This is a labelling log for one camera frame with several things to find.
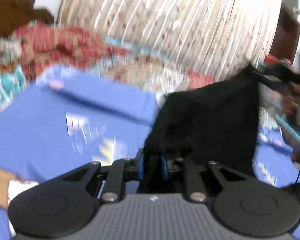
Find black pants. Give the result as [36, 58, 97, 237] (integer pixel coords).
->
[139, 63, 300, 194]

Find right hand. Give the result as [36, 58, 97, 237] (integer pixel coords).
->
[282, 82, 300, 115]

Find floral beige curtain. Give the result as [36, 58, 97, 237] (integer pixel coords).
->
[57, 0, 282, 80]

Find blue printed bedsheet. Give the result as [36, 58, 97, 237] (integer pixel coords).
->
[0, 67, 300, 239]

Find teal patterned pillow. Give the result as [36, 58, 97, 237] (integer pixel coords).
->
[0, 64, 27, 111]

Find red floral quilt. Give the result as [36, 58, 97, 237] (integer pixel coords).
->
[0, 23, 214, 91]

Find carved wooden headboard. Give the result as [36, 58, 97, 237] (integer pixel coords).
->
[0, 0, 54, 37]

